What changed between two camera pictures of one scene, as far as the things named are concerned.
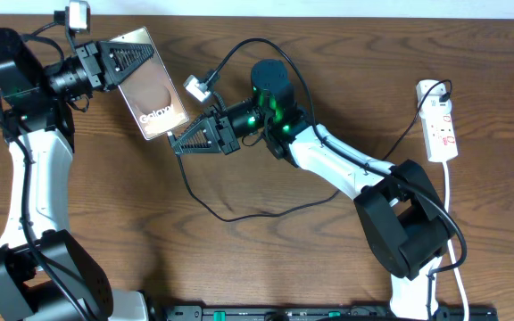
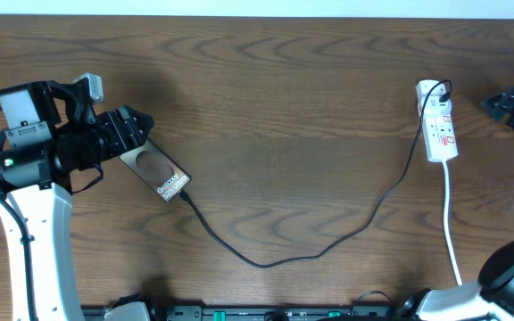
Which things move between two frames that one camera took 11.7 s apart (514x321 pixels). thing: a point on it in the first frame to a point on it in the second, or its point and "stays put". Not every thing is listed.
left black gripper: x=88 y=55 to x=111 y=121
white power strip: x=437 y=121 stays put
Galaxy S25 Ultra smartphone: x=150 y=93 to x=159 y=171
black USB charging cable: x=385 y=157 to x=356 y=231
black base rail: x=319 y=313 stays put
